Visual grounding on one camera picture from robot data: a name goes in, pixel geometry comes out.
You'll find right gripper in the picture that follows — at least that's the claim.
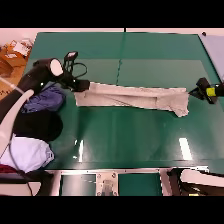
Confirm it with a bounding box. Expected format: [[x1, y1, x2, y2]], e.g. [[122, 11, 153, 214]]
[[194, 77, 218, 105]]

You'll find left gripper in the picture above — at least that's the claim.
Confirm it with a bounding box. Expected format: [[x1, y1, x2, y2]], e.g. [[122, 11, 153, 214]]
[[70, 78, 91, 93]]

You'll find beige garment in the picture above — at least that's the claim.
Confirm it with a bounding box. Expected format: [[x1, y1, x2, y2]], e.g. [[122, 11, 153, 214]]
[[73, 81, 191, 118]]

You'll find blue garment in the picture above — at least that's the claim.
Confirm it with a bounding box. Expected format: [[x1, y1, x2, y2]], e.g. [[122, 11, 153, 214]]
[[21, 84, 67, 115]]

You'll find black garment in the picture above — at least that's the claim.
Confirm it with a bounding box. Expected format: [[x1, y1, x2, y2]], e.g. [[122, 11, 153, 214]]
[[12, 109, 64, 143]]

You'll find cardboard box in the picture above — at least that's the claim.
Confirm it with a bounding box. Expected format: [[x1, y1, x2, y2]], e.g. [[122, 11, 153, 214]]
[[0, 38, 34, 78]]

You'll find pale lilac garment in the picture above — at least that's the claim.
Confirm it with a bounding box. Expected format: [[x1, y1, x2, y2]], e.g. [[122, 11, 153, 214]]
[[0, 135, 55, 174]]

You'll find dark red garment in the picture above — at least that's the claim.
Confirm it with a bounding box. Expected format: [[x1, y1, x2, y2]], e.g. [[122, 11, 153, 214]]
[[0, 163, 18, 175]]

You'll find black cable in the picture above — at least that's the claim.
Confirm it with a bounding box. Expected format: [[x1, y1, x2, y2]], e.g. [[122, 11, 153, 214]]
[[71, 62, 89, 82]]

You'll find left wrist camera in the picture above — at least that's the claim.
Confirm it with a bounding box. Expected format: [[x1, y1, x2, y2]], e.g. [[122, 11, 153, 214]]
[[63, 50, 80, 73]]

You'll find silver frame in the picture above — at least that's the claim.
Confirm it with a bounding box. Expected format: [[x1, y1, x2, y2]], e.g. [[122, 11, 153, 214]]
[[42, 167, 212, 197]]

